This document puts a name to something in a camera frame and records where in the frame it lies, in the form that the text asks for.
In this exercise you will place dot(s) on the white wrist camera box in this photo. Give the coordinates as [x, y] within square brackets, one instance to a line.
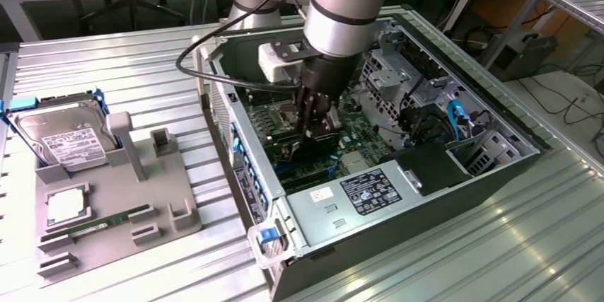
[279, 65]

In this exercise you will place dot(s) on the CPU chip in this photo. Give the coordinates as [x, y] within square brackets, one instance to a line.
[68, 208]

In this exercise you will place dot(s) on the blue card retention bar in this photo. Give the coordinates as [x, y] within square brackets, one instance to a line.
[249, 171]

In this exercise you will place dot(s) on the green GPU card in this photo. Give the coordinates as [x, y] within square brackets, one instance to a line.
[316, 143]

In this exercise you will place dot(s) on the blue disk carrier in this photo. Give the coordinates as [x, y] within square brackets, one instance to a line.
[23, 104]

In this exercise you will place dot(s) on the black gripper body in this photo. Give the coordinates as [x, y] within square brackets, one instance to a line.
[332, 75]

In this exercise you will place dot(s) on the silver finned heatsink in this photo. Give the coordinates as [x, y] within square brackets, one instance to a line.
[357, 161]

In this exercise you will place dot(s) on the grey parts rack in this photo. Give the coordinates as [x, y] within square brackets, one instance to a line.
[141, 192]

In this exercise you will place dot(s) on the green motherboard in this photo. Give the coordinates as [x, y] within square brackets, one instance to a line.
[359, 139]

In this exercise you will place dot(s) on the silver disk bay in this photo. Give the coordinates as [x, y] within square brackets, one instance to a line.
[500, 150]

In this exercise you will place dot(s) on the blue expansion slot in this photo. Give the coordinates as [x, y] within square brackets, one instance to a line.
[292, 165]

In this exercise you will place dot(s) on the white side table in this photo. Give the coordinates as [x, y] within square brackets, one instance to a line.
[543, 128]

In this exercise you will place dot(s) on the grey power supply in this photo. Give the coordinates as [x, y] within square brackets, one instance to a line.
[329, 217]

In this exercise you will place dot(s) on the grey equipment box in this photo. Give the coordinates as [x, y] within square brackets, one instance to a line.
[524, 54]

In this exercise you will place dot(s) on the green RAM stick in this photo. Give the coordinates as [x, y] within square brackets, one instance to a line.
[93, 224]

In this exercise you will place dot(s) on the blue case latch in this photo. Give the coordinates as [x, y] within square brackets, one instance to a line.
[267, 235]

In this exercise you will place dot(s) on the aluminium profile frame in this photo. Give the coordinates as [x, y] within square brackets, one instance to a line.
[571, 1]
[7, 68]

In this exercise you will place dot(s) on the black chair base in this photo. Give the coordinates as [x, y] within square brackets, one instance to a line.
[141, 8]

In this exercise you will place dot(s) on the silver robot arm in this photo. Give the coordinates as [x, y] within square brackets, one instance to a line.
[340, 15]

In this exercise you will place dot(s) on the silver hard disk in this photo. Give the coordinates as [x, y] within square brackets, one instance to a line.
[65, 136]

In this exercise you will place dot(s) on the CPU socket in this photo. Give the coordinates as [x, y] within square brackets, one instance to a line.
[285, 116]

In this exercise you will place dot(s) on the silver drive cage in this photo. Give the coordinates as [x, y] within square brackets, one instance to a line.
[391, 79]

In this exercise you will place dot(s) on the open black PC case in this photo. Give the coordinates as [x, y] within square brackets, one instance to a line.
[377, 266]

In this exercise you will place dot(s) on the silver socket cover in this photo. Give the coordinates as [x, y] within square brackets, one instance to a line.
[333, 116]

